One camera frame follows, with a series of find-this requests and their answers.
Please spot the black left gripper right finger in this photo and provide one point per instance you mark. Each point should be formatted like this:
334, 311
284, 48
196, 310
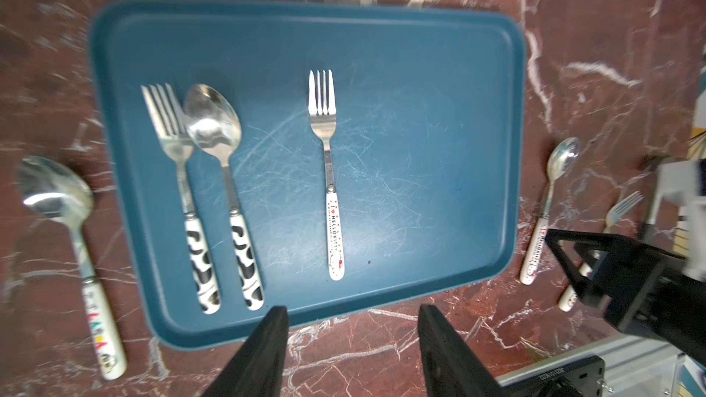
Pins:
450, 367

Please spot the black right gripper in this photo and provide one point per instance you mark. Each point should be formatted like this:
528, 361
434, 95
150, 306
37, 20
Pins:
649, 294

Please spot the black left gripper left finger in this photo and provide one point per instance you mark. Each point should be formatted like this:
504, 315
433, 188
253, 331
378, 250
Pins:
256, 369

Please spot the white handle fork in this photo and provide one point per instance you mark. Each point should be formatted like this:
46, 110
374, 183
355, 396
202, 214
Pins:
322, 111
616, 212

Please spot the cow pattern handle spoon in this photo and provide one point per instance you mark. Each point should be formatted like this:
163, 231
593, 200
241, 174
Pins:
214, 127

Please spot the cow pattern handle fork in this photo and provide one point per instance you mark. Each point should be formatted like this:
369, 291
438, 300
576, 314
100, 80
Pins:
166, 116

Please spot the colourful white handle spoon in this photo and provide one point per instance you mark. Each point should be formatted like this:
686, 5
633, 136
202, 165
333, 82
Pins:
56, 192

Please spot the teal plastic tray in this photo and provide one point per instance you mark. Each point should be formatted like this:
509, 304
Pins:
426, 153

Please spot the aluminium front rail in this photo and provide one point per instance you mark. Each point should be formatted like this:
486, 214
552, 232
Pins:
636, 367

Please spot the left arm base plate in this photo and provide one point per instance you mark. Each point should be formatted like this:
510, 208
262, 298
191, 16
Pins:
577, 378

